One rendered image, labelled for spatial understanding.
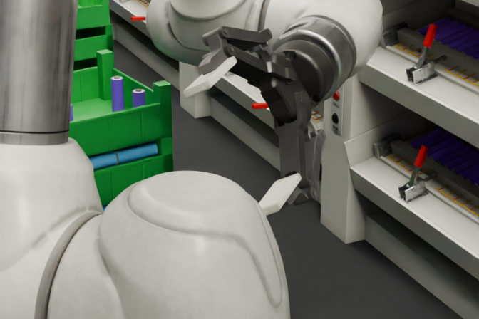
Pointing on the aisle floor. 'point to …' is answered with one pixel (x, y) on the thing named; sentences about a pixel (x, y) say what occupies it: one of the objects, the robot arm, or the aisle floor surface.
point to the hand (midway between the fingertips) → (234, 147)
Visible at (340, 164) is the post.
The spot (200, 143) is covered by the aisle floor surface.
